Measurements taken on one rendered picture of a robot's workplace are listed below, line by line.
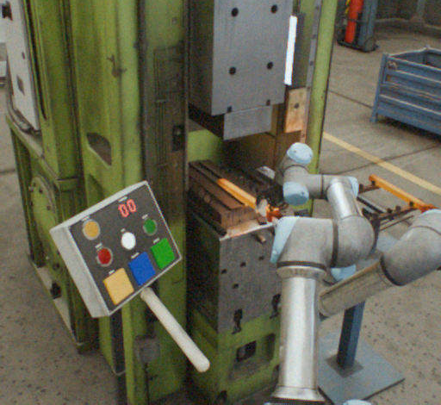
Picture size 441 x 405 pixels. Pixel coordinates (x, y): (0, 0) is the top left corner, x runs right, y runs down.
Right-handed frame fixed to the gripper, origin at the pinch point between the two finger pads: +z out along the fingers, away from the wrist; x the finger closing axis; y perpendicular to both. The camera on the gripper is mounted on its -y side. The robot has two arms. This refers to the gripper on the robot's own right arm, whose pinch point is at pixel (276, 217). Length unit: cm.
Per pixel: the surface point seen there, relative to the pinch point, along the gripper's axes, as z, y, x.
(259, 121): 16.4, -29.5, 2.8
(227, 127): 16.5, -29.7, -10.5
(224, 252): 11.4, 16.0, -14.2
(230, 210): 17.5, 3.4, -7.9
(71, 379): 65, 100, -62
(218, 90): 16.2, -43.2, -14.6
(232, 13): 16, -67, -10
